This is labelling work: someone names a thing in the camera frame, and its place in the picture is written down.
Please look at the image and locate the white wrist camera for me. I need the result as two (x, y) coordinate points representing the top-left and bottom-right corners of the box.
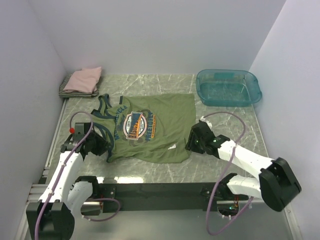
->
(69, 122), (91, 141)
(200, 116), (213, 129)

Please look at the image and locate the green printed tank top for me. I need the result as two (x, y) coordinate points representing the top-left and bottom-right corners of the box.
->
(91, 93), (196, 164)

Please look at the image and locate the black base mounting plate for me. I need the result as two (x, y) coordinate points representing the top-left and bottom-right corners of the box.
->
(79, 176), (251, 216)

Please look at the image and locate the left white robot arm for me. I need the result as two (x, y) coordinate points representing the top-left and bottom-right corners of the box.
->
(26, 122), (108, 240)

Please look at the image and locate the pink folded tank top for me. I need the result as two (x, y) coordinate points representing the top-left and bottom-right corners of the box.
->
(63, 66), (102, 94)

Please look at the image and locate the teal plastic bin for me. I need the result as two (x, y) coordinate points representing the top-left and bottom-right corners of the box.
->
(195, 69), (262, 107)

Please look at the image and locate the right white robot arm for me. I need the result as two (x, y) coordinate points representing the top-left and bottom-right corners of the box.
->
(186, 121), (302, 212)

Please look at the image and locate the aluminium rail frame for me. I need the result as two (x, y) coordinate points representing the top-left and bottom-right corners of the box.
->
(14, 100), (68, 240)

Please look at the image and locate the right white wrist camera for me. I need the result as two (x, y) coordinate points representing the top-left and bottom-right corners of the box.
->
(200, 116), (213, 129)

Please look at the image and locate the striped folded tank top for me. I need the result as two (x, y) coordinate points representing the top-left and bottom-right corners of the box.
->
(58, 74), (99, 98)

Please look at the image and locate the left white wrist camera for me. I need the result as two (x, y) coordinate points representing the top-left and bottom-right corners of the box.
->
(69, 122), (91, 141)

